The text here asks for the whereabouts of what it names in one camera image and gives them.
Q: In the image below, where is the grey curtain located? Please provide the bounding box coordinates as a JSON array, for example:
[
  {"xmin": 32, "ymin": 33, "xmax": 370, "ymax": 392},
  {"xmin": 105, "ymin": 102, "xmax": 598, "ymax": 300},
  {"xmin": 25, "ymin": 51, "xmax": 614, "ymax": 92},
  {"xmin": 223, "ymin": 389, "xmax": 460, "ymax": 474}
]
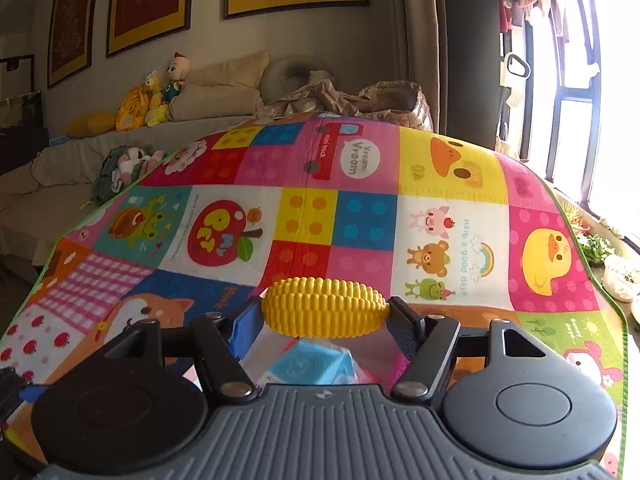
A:
[{"xmin": 400, "ymin": 0, "xmax": 503, "ymax": 151}]

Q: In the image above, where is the red-haired doll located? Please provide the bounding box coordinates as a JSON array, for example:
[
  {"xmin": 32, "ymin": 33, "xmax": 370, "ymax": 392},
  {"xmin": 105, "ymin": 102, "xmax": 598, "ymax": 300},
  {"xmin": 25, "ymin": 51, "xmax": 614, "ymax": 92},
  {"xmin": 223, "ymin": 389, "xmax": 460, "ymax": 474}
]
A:
[{"xmin": 159, "ymin": 52, "xmax": 193, "ymax": 106}]

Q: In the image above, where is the narrow red framed wall picture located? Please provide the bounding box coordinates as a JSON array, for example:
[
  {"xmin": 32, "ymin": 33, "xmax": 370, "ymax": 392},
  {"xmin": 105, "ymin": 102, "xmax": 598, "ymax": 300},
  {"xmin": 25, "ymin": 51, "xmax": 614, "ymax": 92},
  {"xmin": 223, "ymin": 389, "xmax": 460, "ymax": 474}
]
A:
[{"xmin": 47, "ymin": 0, "xmax": 101, "ymax": 88}]

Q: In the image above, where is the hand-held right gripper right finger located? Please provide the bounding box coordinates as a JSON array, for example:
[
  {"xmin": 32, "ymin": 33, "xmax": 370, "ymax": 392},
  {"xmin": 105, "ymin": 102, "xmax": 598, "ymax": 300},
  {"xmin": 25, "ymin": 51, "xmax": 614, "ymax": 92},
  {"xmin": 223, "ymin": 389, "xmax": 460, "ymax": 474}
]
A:
[{"xmin": 385, "ymin": 296, "xmax": 566, "ymax": 402}]

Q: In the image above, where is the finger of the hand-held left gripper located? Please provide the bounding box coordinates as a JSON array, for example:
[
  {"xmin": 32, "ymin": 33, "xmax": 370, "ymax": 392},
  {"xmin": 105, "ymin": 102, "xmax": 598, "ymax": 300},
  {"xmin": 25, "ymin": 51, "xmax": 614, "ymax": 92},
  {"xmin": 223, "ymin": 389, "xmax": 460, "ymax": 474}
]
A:
[{"xmin": 0, "ymin": 367, "xmax": 48, "ymax": 422}]

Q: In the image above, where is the beige pillow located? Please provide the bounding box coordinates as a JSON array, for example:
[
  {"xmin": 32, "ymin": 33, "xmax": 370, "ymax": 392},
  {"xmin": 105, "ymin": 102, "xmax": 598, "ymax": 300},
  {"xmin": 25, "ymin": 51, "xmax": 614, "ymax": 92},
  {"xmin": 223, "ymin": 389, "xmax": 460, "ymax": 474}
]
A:
[
  {"xmin": 187, "ymin": 51, "xmax": 270, "ymax": 88},
  {"xmin": 167, "ymin": 82, "xmax": 263, "ymax": 122}
]

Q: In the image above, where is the hanging hook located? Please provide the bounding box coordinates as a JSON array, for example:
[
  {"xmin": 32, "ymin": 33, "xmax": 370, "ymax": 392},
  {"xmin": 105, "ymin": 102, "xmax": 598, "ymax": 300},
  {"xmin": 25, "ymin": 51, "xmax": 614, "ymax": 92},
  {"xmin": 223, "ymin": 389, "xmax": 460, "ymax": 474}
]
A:
[{"xmin": 506, "ymin": 52, "xmax": 531, "ymax": 79}]

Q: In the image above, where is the window frame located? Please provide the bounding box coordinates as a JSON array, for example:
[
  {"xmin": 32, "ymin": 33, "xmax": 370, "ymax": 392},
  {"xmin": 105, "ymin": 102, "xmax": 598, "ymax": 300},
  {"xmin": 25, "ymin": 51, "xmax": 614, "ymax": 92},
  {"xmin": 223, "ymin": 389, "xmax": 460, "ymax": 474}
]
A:
[{"xmin": 500, "ymin": 0, "xmax": 640, "ymax": 241}]

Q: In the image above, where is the white plant pot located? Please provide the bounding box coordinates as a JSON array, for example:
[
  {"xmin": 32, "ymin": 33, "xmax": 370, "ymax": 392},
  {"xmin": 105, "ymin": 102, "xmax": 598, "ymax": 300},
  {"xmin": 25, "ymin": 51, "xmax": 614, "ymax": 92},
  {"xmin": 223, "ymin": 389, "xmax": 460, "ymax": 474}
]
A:
[{"xmin": 602, "ymin": 255, "xmax": 640, "ymax": 303}]

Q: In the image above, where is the green potted plant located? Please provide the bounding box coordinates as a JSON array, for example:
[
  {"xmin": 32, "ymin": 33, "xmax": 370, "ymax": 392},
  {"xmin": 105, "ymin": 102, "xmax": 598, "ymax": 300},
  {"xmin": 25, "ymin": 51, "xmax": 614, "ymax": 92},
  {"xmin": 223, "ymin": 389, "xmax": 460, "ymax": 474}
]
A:
[{"xmin": 575, "ymin": 232, "xmax": 613, "ymax": 265}]

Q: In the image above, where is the colourful printed play mat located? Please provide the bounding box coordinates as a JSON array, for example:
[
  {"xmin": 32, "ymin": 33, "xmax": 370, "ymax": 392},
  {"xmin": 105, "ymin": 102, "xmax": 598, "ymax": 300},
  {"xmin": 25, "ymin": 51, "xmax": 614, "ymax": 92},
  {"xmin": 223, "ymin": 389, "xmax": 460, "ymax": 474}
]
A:
[{"xmin": 0, "ymin": 112, "xmax": 633, "ymax": 480}]

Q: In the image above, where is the green and white plush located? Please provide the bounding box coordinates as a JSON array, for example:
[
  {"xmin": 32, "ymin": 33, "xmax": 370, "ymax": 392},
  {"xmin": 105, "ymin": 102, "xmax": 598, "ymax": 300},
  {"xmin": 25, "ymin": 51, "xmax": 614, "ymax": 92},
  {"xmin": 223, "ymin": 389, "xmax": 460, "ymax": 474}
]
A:
[{"xmin": 92, "ymin": 146, "xmax": 166, "ymax": 206}]

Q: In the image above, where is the dark cabinet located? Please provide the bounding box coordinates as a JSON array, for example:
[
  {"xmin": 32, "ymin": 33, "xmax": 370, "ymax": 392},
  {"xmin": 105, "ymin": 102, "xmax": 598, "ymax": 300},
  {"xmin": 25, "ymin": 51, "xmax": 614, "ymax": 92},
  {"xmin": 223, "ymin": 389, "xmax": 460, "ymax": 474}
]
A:
[{"xmin": 0, "ymin": 55, "xmax": 48, "ymax": 176}]

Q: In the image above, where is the yellow plush toy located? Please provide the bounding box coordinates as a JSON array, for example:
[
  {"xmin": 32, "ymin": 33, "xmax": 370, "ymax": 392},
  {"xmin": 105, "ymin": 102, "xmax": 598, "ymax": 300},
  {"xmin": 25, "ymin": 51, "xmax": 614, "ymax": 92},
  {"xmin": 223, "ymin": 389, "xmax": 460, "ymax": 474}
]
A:
[{"xmin": 145, "ymin": 102, "xmax": 171, "ymax": 127}]

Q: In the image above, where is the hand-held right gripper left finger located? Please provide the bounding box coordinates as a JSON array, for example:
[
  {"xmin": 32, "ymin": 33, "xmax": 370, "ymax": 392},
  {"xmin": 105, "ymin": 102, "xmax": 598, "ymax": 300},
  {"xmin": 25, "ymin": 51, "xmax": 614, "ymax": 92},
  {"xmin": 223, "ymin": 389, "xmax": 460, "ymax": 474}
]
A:
[{"xmin": 100, "ymin": 300, "xmax": 266, "ymax": 400}]

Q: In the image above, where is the grey round cushion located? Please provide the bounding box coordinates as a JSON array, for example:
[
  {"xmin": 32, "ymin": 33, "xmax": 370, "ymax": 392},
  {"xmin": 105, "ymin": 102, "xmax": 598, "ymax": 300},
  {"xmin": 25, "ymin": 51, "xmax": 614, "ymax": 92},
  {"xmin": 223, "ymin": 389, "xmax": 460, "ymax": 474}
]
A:
[{"xmin": 262, "ymin": 55, "xmax": 333, "ymax": 106}]

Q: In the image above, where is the yellow toy corn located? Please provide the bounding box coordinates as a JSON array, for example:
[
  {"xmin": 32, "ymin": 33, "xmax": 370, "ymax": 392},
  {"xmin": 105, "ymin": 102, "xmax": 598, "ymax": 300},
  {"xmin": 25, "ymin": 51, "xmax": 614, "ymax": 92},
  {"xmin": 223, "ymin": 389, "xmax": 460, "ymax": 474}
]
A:
[{"xmin": 261, "ymin": 276, "xmax": 390, "ymax": 338}]

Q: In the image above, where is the beige sofa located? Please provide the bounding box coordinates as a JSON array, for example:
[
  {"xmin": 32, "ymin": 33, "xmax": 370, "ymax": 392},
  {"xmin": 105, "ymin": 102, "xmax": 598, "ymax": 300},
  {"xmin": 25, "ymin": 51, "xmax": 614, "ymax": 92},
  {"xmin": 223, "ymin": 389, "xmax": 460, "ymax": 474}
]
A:
[{"xmin": 0, "ymin": 52, "xmax": 271, "ymax": 281}]

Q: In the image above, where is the yellow tiger plush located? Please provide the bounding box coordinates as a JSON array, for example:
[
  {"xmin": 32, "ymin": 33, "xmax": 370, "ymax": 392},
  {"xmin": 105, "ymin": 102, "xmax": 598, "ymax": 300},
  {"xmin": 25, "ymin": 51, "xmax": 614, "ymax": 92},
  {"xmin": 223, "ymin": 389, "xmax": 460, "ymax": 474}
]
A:
[{"xmin": 116, "ymin": 85, "xmax": 151, "ymax": 132}]

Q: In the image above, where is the blue tissue packet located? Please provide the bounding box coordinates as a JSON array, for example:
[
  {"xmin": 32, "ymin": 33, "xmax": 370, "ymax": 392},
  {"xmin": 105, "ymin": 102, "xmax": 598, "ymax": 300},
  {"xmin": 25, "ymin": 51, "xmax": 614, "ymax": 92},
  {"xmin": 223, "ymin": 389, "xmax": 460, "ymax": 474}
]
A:
[{"xmin": 265, "ymin": 338, "xmax": 361, "ymax": 386}]

